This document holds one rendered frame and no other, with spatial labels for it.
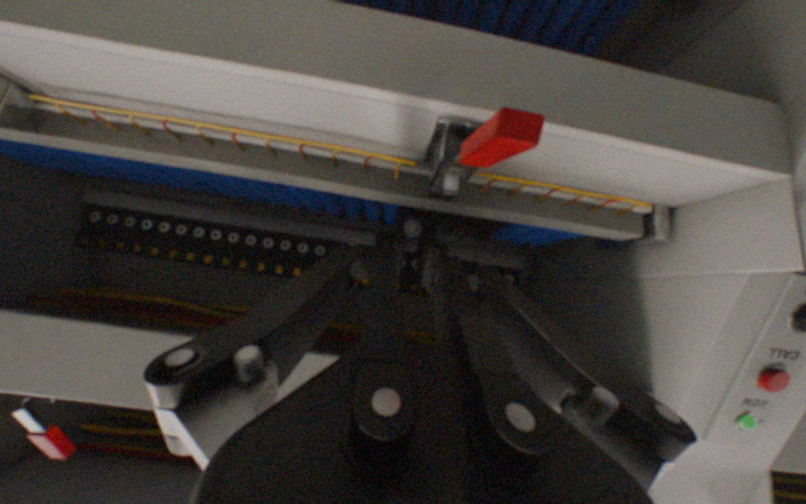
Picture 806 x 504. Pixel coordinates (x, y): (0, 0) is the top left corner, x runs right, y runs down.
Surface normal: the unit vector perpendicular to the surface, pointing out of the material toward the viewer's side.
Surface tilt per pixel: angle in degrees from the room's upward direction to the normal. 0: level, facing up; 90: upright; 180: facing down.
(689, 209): 90
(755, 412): 90
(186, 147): 111
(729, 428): 90
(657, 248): 90
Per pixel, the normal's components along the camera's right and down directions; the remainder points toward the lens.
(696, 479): 0.03, 0.22
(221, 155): 0.08, -0.15
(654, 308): -0.99, -0.15
